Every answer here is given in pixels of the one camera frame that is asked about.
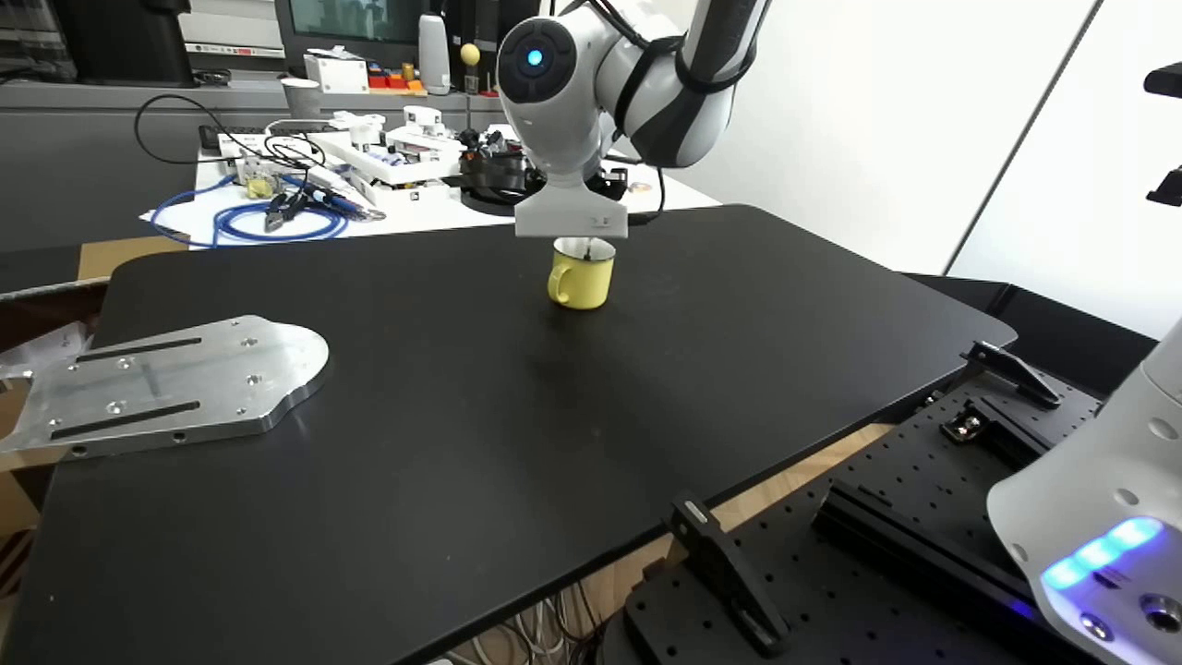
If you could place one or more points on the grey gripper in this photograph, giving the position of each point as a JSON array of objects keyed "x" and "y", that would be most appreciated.
[{"x": 571, "y": 206}]

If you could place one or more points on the black table clamp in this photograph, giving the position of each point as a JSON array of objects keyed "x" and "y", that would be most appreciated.
[
  {"x": 1028, "y": 381},
  {"x": 724, "y": 570}
]

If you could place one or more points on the silver metal plate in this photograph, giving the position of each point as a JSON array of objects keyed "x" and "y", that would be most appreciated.
[{"x": 187, "y": 385}]

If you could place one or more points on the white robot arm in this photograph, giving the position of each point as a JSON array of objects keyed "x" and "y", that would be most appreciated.
[{"x": 580, "y": 80}]

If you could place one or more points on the black table clamp far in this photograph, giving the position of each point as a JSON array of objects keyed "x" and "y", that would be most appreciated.
[{"x": 1028, "y": 381}]

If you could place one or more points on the yellow enamel mug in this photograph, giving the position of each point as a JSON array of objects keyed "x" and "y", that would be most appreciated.
[{"x": 580, "y": 271}]

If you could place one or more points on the black computer monitor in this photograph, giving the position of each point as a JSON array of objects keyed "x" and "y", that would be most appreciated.
[{"x": 378, "y": 29}]

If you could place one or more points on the black perforated base board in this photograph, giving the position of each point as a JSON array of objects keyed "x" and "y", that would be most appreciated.
[{"x": 885, "y": 557}]

